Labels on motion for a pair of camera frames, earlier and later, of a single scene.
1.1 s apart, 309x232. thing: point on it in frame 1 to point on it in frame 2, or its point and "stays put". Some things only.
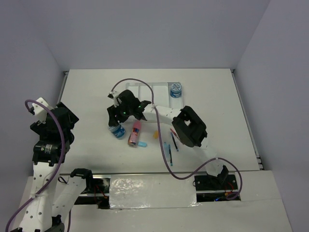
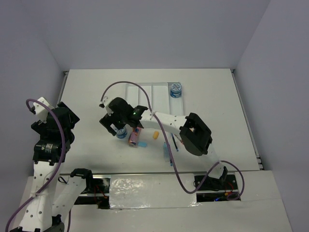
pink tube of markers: x=133 y=137 stays put
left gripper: x=41 y=127 stays put
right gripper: x=112 y=112 to x=107 y=120
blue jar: x=119 y=131 stays put
